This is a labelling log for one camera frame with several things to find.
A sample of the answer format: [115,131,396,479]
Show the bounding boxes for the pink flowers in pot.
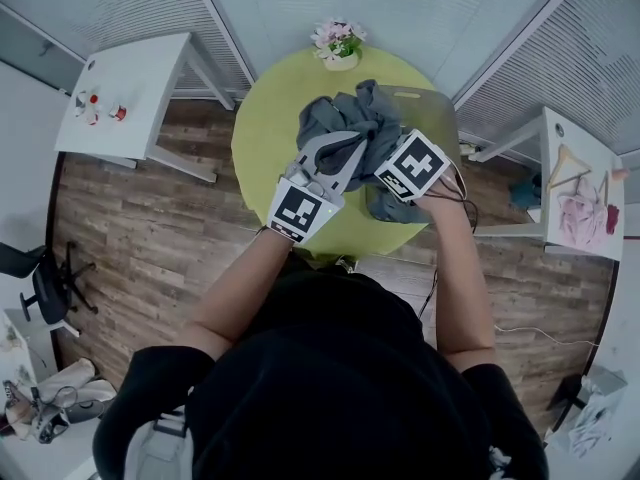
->
[310,16,369,72]

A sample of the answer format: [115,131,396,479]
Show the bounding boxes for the thin black cable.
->
[424,162,481,319]

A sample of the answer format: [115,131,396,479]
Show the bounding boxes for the white floor cable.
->
[494,325,601,364]

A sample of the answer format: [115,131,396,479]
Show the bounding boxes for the grey plastic basket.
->
[367,85,461,219]

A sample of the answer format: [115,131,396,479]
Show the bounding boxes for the person's left forearm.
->
[177,227,296,347]

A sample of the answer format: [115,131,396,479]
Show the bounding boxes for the pink garment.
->
[557,177,609,247]

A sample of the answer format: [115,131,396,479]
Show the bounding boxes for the white crumpled cloth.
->
[569,392,616,459]

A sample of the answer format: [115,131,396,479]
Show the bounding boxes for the black office chair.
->
[0,241,99,325]

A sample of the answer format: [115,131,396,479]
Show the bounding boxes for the light grey harness strap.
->
[122,410,194,480]

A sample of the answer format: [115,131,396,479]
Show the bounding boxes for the grey clothes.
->
[295,78,434,225]

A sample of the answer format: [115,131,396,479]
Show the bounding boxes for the white desk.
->
[0,307,81,469]

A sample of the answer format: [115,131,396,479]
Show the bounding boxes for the person's right forearm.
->
[424,167,496,357]

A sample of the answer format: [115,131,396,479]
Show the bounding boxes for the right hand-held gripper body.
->
[373,128,450,203]

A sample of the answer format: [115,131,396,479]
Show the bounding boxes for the person's black clothing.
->
[92,270,549,480]

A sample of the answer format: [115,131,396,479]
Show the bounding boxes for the teal bag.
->
[509,173,542,209]

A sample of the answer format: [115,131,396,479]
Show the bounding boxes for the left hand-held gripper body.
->
[267,160,346,245]

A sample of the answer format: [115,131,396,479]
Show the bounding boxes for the white side table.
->
[467,106,626,262]
[53,31,236,184]

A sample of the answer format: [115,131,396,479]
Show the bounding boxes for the round yellow-green table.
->
[230,47,454,259]

